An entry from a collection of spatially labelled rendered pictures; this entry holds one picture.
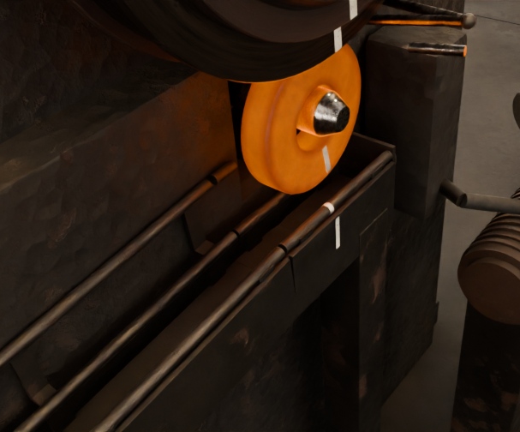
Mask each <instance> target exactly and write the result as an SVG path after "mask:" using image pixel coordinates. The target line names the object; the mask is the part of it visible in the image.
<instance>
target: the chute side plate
mask: <svg viewBox="0 0 520 432"><path fill-rule="evenodd" d="M395 166H396V163H395V162H392V161H391V162H390V163H389V164H388V165H387V166H386V167H385V168H383V170H382V171H381V172H380V173H378V174H377V175H376V176H375V177H374V178H373V179H371V180H370V181H369V182H368V183H367V184H366V185H365V186H363V187H362V188H361V189H360V190H359V191H358V192H357V193H356V194H355V195H353V196H352V197H351V198H350V199H349V200H348V201H347V202H346V203H344V204H343V205H342V206H341V207H340V208H339V209H338V210H337V211H336V212H335V213H334V214H333V215H332V216H331V217H330V218H329V219H328V220H326V221H325V222H324V223H323V224H322V225H321V226H320V227H319V228H318V229H316V230H315V231H314V233H313V234H311V235H310V236H309V237H308V238H307V239H306V240H305V241H304V242H303V243H301V244H300V245H299V246H297V247H296V248H295V249H294V250H293V251H292V252H291V253H290V254H289V259H288V258H284V259H283V260H282V261H281V262H280V263H279V264H278V266H277V267H276V268H275V269H274V270H273V271H272V272H271V273H270V274H269V275H268V276H267V277H266V278H265V279H264V280H263V281H262V282H261V283H260V284H259V285H258V286H257V287H256V288H255V289H254V290H253V291H252V292H251V293H250V294H249V295H248V296H247V297H246V298H245V299H244V300H243V301H242V302H241V303H240V304H239V305H238V306H237V307H236V308H235V309H234V310H233V311H232V312H231V313H230V314H229V315H228V316H227V317H226V318H225V319H224V320H223V321H222V322H221V323H220V324H219V325H218V326H217V328H216V329H215V330H214V331H213V332H212V333H211V334H210V335H209V336H208V337H207V338H206V339H205V340H204V341H203V342H202V343H201V344H200V345H199V346H198V347H197V348H196V349H195V350H194V351H193V352H192V353H191V354H190V355H189V356H188V357H187V358H186V359H185V360H184V361H183V362H182V363H181V364H180V365H179V366H178V367H177V368H176V369H175V370H174V371H173V372H172V373H171V374H170V375H169V376H168V377H167V378H166V379H165V380H164V381H163V382H162V383H161V384H160V385H159V386H158V387H157V388H156V389H155V391H154V392H153V393H152V394H151V395H150V396H149V397H148V398H147V399H146V400H145V401H144V402H143V403H142V404H141V405H140V406H139V407H138V408H137V409H136V410H135V411H134V412H133V413H132V414H131V415H130V416H129V417H128V418H127V419H126V420H125V421H124V422H123V423H122V424H121V425H120V426H119V427H118V428H117V429H116V431H115V432H194V431H195V430H196V429H197V428H198V427H199V425H200V424H201V423H202V422H203V421H204V420H205V419H206V418H207V416H208V415H209V414H210V413H211V412H212V411H213V410H214V409H215V408H216V406H217V405H218V404H219V403H220V402H221V401H222V400H223V399H224V397H225V396H226V395H227V394H228V393H229V392H230V391H231V390H232V389H233V387H234V386H235V385H236V384H237V383H238V382H239V381H240V380H241V379H242V378H243V376H245V374H247V372H249V370H250V369H251V368H252V367H253V366H254V365H255V364H256V363H257V362H258V361H259V359H260V358H261V357H262V356H263V355H264V354H265V353H266V352H267V350H268V349H269V348H270V347H271V346H272V345H273V344H274V343H275V342H276V340H277V339H278V338H279V337H280V336H281V335H282V334H283V333H284V331H285V330H286V329H287V328H288V327H289V326H290V325H291V324H292V322H293V321H294V320H295V319H296V318H297V317H298V316H299V315H300V314H301V313H302V312H303V311H304V310H305V309H306V308H307V307H308V306H309V305H310V304H311V303H312V302H313V301H314V300H315V299H316V298H317V297H318V296H319V295H320V294H321V293H322V292H323V291H324V290H325V289H326V288H327V287H328V286H329V285H330V284H331V283H332V282H333V281H334V280H335V279H336V278H337V277H338V276H339V275H340V274H341V273H342V272H343V271H344V270H345V269H346V268H347V267H348V266H349V265H350V264H351V263H352V262H353V261H354V260H355V259H356V258H357V257H358V256H359V235H360V234H361V233H362V232H363V231H364V230H365V229H366V228H367V227H368V226H369V225H370V224H371V223H372V222H373V221H374V220H375V219H376V218H377V217H378V216H379V215H380V214H381V213H382V212H383V211H384V210H385V209H386V208H387V209H388V217H387V227H388V226H389V225H390V224H391V223H392V222H393V208H394V187H395ZM338 216H339V242H340V246H339V247H338V248H337V249H336V218H337V217H338Z"/></svg>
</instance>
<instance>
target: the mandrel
mask: <svg viewBox="0 0 520 432"><path fill-rule="evenodd" d="M251 85H252V83H243V82H236V81H228V87H229V94H230V105H232V106H235V107H236V108H239V109H242V110H243V109H244V106H245V102H246V99H247V96H248V91H249V89H250V87H251ZM349 120H350V108H349V107H348V106H347V105H346V104H345V103H344V101H343V100H342V98H341V97H340V96H339V95H338V93H336V92H335V91H332V90H330V89H326V88H323V87H316V88H315V89H314V90H313V91H312V92H311V93H310V94H309V95H308V97H307V98H306V100H305V102H304V104H303V106H302V108H301V111H300V113H299V117H298V120H297V125H296V128H297V129H299V130H302V131H305V132H308V133H310V134H313V135H317V136H327V135H332V134H336V133H339V132H341V131H343V130H344V129H345V128H346V126H347V124H348V122H349Z"/></svg>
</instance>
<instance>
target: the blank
mask: <svg viewBox="0 0 520 432"><path fill-rule="evenodd" d="M316 87H323V88H326V89H330V90H332V91H335V92H336V93H338V95H339V96H340V97H341V98H342V100H343V101H344V103H345V104H346V105H347V106H348V107H349V108H350V120H349V122H348V124H347V126H346V128H345V129H344V130H343V131H341V132H339V133H336V134H332V135H327V136H317V135H313V134H310V133H308V132H305V131H302V130H301V131H300V132H299V134H298V135H296V125H297V120H298V117H299V113H300V111H301V108H302V106H303V104H304V102H305V100H306V98H307V97H308V95H309V94H310V93H311V92H312V91H313V90H314V89H315V88H316ZM360 97H361V73H360V68H359V63H358V61H357V58H356V54H355V53H354V52H353V50H352V49H351V47H350V46H349V45H348V44H346V45H345V46H343V47H342V48H341V49H340V50H339V51H337V52H336V53H334V54H333V55H332V56H330V57H329V58H327V59H326V60H325V61H324V62H322V63H320V64H318V65H316V66H315V67H313V68H311V69H309V70H307V71H305V72H303V73H300V74H299V75H295V76H292V77H290V78H287V79H283V80H280V81H271V82H264V83H252V85H251V87H250V89H249V91H248V96H247V99H246V102H245V106H244V109H243V114H242V126H241V145H242V155H243V158H244V161H245V164H246V166H247V168H248V170H249V171H250V173H251V174H252V175H253V177H254V178H255V179H256V180H257V181H259V182H260V183H263V184H265V185H267V186H269V187H271V188H274V189H277V190H279V191H281V192H284V193H286V194H291V195H294V194H300V193H304V192H306V191H309V190H310V189H312V188H314V187H315V186H316V185H318V184H319V183H320V182H321V181H322V180H323V179H324V178H325V177H326V176H327V175H328V174H329V173H330V172H331V170H332V169H333V167H334V166H335V165H336V163H337V162H338V161H339V159H340V157H341V156H342V154H343V152H344V149H345V148H346V146H347V144H348V142H349V139H350V136H351V134H352V131H353V128H354V126H355V123H356V117H357V113H358V109H359V104H360Z"/></svg>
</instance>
